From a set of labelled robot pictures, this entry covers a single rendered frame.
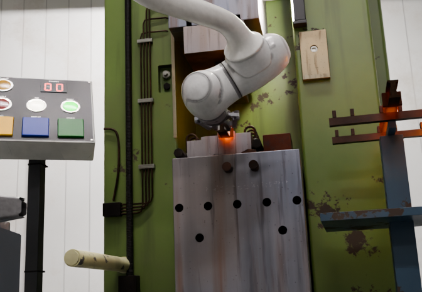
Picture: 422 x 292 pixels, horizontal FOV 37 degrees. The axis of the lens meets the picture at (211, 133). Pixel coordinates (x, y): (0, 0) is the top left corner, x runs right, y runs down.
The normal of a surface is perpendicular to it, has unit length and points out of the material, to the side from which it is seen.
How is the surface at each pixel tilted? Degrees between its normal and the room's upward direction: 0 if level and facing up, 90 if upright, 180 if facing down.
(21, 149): 150
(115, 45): 90
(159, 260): 90
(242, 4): 90
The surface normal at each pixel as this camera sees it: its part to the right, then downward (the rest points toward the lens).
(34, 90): 0.21, -0.70
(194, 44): -0.17, -0.24
